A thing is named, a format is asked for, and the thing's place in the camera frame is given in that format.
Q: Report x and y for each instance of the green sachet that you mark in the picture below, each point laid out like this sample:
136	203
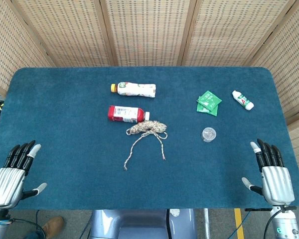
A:
201	109
210	99

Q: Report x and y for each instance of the blue carpet table cover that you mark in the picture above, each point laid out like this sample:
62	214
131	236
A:
64	124

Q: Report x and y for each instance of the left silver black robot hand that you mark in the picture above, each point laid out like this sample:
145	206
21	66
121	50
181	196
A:
7	184

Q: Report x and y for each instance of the white bottle yellow cap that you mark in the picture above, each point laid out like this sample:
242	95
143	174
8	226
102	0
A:
134	90

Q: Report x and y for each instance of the metal table leg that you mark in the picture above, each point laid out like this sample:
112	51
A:
206	224

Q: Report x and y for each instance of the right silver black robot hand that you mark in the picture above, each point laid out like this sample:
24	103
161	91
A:
276	184

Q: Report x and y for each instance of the clear round plastic container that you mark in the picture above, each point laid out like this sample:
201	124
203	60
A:
209	134

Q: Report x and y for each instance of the brown leather shoe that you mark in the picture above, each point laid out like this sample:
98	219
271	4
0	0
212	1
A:
53	225

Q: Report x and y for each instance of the dark blue trouser leg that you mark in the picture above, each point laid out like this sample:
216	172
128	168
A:
35	235

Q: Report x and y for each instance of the grey-blue robot torso base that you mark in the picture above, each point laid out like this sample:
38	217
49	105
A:
139	224

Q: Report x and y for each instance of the red juice bottle white cap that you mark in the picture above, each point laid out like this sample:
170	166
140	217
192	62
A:
124	114

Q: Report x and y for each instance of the woven bamboo folding screen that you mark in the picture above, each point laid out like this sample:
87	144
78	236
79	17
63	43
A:
149	32

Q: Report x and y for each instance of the small white bottle green label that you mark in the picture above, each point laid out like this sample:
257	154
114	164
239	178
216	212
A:
243	100

